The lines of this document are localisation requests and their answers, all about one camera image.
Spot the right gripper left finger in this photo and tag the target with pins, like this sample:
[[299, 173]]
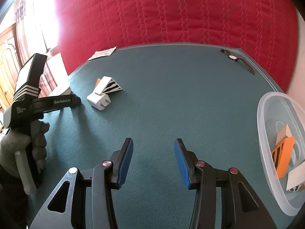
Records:
[[121, 161]]

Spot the clear plastic bowl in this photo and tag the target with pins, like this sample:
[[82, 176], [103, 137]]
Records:
[[280, 121]]

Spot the white stacked plates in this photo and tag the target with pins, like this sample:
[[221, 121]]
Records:
[[62, 89]]

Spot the white marbled wedge block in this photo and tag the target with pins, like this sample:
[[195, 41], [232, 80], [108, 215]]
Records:
[[107, 85]]

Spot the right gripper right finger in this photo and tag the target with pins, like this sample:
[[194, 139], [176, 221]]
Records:
[[186, 161]]

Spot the grey gloved left hand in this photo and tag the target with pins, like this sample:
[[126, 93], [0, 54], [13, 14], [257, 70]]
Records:
[[15, 141]]

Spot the tan wooden wedge block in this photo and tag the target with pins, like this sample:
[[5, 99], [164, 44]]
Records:
[[284, 133]]

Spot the large orange striped wedge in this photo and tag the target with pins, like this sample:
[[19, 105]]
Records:
[[281, 155]]

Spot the red quilted blanket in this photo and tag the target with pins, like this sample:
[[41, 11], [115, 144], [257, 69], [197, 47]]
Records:
[[267, 30]]

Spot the wooden door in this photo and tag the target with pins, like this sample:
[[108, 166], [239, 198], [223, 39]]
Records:
[[10, 65]]

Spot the patterned curtain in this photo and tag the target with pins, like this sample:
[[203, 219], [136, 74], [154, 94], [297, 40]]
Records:
[[29, 33]]

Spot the white paper leaflet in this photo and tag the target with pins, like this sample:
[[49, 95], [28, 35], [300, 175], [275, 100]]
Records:
[[102, 53]]

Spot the green table mat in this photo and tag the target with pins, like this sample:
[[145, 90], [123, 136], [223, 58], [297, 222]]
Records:
[[169, 91]]

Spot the white power adapter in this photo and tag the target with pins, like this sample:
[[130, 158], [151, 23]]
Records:
[[99, 102]]

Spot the black wristwatch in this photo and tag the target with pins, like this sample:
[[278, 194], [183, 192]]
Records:
[[236, 59]]

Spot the orange block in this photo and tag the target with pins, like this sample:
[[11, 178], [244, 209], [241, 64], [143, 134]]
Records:
[[97, 82]]

